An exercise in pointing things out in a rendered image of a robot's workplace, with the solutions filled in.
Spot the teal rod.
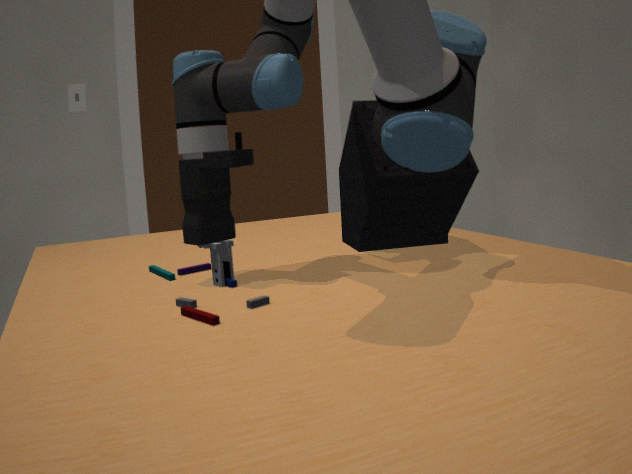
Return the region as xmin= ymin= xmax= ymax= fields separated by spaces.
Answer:
xmin=149 ymin=265 xmax=175 ymax=281

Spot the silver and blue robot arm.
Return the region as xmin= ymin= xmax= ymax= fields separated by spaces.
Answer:
xmin=172 ymin=0 xmax=487 ymax=172

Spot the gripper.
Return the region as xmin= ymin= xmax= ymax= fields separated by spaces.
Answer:
xmin=177 ymin=125 xmax=254 ymax=287

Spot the purple rod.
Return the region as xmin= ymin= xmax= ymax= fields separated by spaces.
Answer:
xmin=177 ymin=263 xmax=211 ymax=276

